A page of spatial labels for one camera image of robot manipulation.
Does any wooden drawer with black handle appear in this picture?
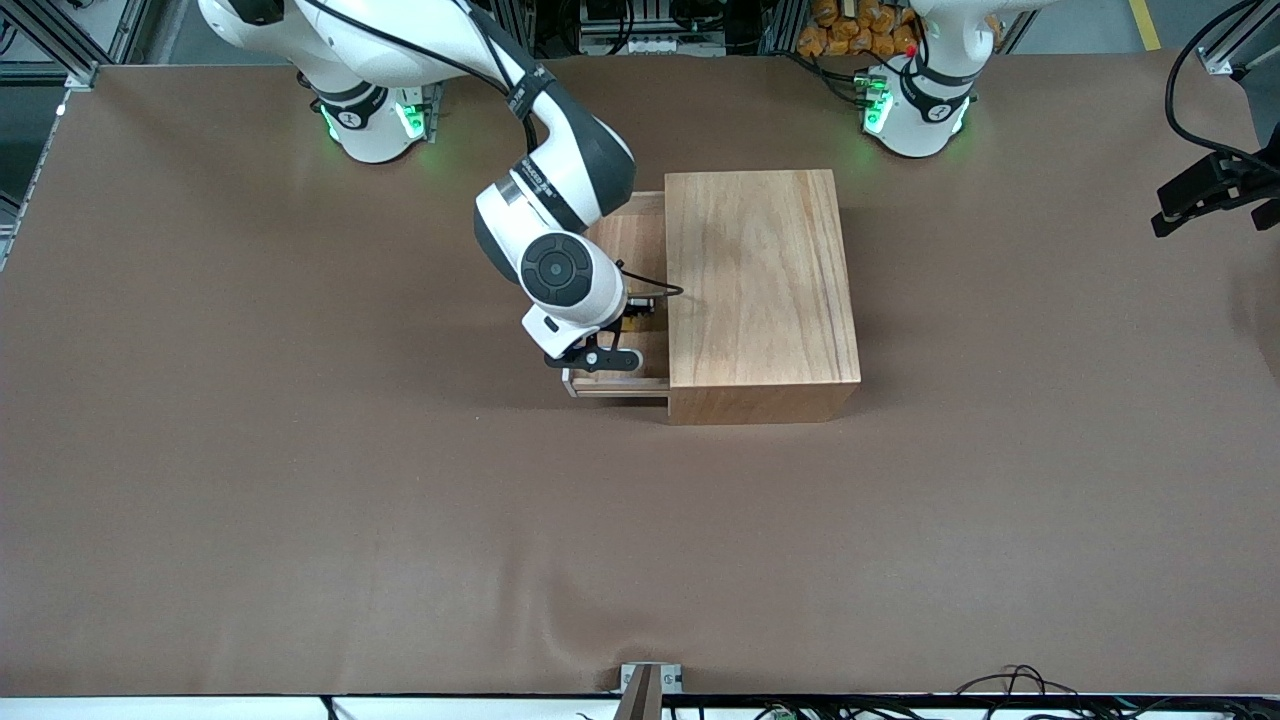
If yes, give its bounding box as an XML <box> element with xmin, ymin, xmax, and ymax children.
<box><xmin>562</xmin><ymin>190</ymin><xmax>671</xmax><ymax>399</ymax></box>

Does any light wooden cabinet box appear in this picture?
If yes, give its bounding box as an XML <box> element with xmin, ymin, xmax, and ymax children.
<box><xmin>665</xmin><ymin>169</ymin><xmax>862</xmax><ymax>426</ymax></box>

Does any brown table cover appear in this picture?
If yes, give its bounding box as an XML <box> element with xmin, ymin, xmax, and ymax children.
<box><xmin>0</xmin><ymin>45</ymin><xmax>1280</xmax><ymax>698</ymax></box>

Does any grey equipment rack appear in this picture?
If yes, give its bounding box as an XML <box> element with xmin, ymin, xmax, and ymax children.
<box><xmin>578</xmin><ymin>0</ymin><xmax>736</xmax><ymax>58</ymax></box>

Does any pile of orange toys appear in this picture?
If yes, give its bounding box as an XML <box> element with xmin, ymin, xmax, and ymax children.
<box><xmin>797</xmin><ymin>0</ymin><xmax>921</xmax><ymax>61</ymax></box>

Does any metal table edge clamp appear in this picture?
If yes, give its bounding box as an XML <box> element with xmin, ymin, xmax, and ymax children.
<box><xmin>618</xmin><ymin>662</ymin><xmax>684</xmax><ymax>720</ymax></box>

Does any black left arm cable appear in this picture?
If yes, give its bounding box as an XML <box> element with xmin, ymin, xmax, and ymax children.
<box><xmin>1164</xmin><ymin>0</ymin><xmax>1280</xmax><ymax>163</ymax></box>

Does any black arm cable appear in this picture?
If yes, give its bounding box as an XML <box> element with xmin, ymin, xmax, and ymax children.
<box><xmin>1164</xmin><ymin>0</ymin><xmax>1280</xmax><ymax>163</ymax></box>
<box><xmin>295</xmin><ymin>0</ymin><xmax>686</xmax><ymax>301</ymax></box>

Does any aluminium frame with clamp foot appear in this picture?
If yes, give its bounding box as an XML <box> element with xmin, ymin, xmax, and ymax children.
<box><xmin>1200</xmin><ymin>0</ymin><xmax>1280</xmax><ymax>79</ymax></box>
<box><xmin>0</xmin><ymin>0</ymin><xmax>151</xmax><ymax>93</ymax></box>

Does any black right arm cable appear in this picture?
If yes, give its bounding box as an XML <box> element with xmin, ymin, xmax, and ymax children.
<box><xmin>295</xmin><ymin>0</ymin><xmax>686</xmax><ymax>301</ymax></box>

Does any tangle of black cables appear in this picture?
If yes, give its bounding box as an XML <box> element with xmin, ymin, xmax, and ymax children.
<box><xmin>950</xmin><ymin>664</ymin><xmax>1280</xmax><ymax>720</ymax></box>

